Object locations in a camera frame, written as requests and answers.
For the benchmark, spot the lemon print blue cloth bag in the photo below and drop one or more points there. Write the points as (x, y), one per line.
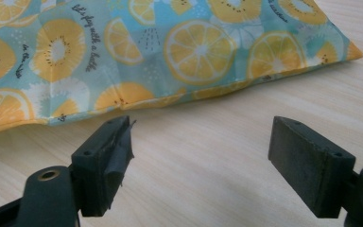
(157, 53)

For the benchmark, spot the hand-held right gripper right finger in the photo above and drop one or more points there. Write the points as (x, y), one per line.
(308, 167)

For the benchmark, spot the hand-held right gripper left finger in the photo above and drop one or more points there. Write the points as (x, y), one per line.
(99, 167)

